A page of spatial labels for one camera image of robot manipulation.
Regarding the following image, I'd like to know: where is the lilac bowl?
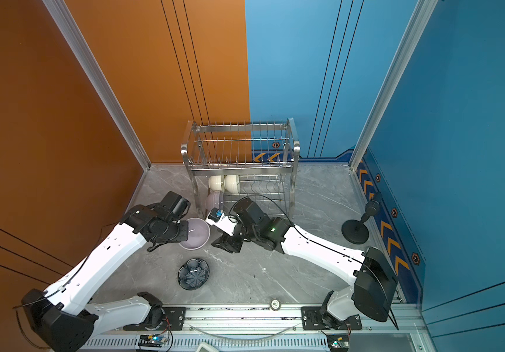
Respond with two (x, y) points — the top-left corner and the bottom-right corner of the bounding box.
(205, 191), (224, 213)
(179, 218), (211, 250)

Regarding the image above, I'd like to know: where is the dark blue patterned bowl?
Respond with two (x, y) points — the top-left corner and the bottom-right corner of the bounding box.
(178, 258), (210, 290)

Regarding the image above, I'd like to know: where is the cream white bowl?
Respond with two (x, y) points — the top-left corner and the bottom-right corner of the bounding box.
(224, 175), (241, 194)
(208, 175), (225, 192)

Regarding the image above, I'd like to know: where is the stainless steel dish rack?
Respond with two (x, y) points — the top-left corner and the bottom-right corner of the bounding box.
(181, 118), (301, 217)

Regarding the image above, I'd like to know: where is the cream white bowl top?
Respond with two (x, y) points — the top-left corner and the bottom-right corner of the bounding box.
(208, 175), (225, 192)

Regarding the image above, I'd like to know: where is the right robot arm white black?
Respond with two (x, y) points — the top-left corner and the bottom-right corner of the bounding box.
(206, 197), (398, 331)

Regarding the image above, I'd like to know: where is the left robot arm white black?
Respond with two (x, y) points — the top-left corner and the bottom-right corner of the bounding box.
(19, 192), (191, 351)

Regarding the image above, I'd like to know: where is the small round silver knob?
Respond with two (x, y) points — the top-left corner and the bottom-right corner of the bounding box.
(270, 299), (281, 311)

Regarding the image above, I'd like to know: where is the green circuit board left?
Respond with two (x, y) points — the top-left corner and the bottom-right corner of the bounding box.
(137, 334), (170, 350)

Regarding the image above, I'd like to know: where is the green circuit board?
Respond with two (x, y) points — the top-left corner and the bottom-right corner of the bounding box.
(137, 334), (170, 350)
(327, 334), (350, 352)

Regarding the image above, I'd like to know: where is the black microphone stand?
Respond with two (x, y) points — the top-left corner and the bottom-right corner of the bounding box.
(341, 192), (383, 245)

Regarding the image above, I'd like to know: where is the green circuit board right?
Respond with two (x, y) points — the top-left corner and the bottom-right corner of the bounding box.
(327, 334), (350, 352)

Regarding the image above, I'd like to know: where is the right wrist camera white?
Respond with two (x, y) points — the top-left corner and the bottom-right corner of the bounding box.
(205, 208), (239, 236)

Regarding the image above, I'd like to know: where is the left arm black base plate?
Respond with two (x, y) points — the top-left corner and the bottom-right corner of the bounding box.
(123, 307), (186, 332)

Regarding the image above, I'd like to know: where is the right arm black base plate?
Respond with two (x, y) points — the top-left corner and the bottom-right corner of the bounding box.
(301, 307), (363, 331)

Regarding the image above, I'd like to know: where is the aluminium front rail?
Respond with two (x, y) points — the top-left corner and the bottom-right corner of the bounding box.
(49, 302), (433, 352)

